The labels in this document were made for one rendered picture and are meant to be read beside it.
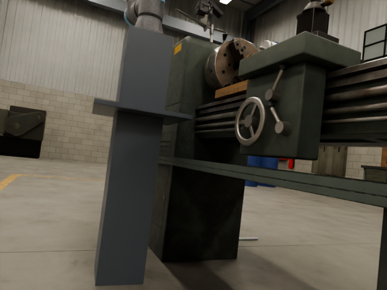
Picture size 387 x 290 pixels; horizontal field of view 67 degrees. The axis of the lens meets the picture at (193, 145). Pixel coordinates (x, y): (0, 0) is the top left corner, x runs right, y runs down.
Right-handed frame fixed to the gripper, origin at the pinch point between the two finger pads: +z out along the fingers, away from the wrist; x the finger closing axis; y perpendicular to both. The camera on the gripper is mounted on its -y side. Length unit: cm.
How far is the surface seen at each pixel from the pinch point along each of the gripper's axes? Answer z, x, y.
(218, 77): 34.3, 23.5, 0.6
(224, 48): 18.4, 23.5, -0.8
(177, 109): 51, 5, 14
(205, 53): 17.3, 8.0, 2.6
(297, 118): 63, 96, 14
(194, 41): 12.2, 7.6, 9.6
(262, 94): 54, 79, 14
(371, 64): 49, 109, 5
